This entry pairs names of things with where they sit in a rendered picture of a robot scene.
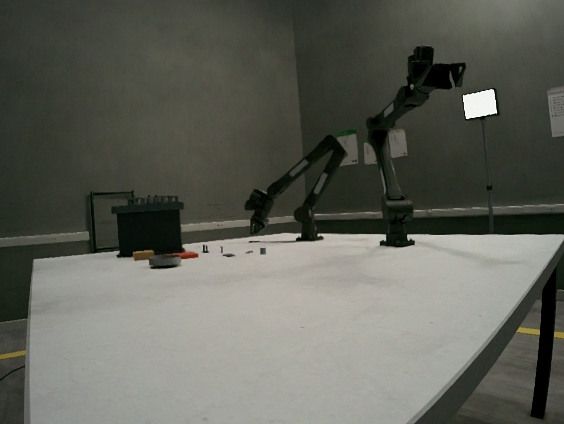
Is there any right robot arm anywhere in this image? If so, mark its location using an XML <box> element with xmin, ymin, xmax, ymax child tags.
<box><xmin>245</xmin><ymin>135</ymin><xmax>348</xmax><ymax>241</ymax></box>

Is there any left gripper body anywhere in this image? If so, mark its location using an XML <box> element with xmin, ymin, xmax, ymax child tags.
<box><xmin>416</xmin><ymin>63</ymin><xmax>454</xmax><ymax>93</ymax></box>

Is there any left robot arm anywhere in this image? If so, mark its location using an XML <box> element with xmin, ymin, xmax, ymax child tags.
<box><xmin>366</xmin><ymin>45</ymin><xmax>434</xmax><ymax>247</ymax></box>

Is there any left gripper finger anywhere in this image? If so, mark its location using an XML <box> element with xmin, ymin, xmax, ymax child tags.
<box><xmin>411</xmin><ymin>60</ymin><xmax>432</xmax><ymax>86</ymax></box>
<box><xmin>451</xmin><ymin>63</ymin><xmax>466</xmax><ymax>87</ymax></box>

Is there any tan square block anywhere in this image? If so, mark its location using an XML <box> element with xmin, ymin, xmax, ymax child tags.
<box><xmin>133</xmin><ymin>250</ymin><xmax>154</xmax><ymax>261</ymax></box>

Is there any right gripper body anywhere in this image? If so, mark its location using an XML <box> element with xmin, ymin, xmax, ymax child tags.
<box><xmin>251</xmin><ymin>209</ymin><xmax>270</xmax><ymax>225</ymax></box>

